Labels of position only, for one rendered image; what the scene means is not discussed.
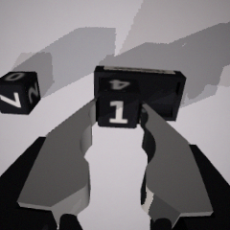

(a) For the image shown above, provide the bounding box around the black number cube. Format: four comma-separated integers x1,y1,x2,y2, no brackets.
98,78,141,128
0,72,41,115

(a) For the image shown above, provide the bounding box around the black rectangular tray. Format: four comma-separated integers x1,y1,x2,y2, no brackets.
94,66,187,122

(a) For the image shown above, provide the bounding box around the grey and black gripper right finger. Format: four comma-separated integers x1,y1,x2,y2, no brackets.
137,101,230,230

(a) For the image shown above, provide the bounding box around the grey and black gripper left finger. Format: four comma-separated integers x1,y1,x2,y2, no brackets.
0,99,99,230

